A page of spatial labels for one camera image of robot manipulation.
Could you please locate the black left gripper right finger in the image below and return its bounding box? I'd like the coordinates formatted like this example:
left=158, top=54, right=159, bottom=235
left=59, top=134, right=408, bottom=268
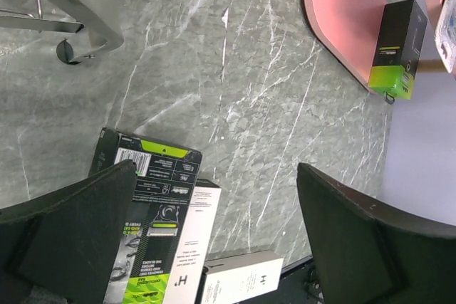
left=296, top=163, right=455, bottom=303

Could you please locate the white razor box slanted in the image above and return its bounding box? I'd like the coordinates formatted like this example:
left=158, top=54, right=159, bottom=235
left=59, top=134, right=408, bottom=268
left=163, top=179, right=222, bottom=304

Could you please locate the white razor box bottom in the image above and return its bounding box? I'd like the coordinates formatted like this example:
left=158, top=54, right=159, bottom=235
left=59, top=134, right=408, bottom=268
left=195, top=251, right=284, bottom=303

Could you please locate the metal dish rack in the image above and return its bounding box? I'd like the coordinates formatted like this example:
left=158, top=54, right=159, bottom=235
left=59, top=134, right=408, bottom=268
left=1, top=0, right=124, bottom=65

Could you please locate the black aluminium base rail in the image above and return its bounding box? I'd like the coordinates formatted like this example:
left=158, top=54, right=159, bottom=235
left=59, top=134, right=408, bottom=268
left=278, top=256, right=324, bottom=303

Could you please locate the pink three-tier shelf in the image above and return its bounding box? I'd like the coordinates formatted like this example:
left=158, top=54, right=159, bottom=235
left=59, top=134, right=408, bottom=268
left=303, top=0, right=447, bottom=92

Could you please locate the black green razor box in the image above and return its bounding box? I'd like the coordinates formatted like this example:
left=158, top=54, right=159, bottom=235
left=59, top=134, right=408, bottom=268
left=89, top=127, right=202, bottom=303
left=368, top=0, right=428, bottom=105

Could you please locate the blue razor blister pack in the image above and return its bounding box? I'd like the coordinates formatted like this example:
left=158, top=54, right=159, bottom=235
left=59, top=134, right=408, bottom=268
left=435, top=0, right=455, bottom=75

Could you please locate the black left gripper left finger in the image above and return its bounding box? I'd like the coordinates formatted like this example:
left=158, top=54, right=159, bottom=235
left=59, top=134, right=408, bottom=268
left=1, top=160, right=137, bottom=303

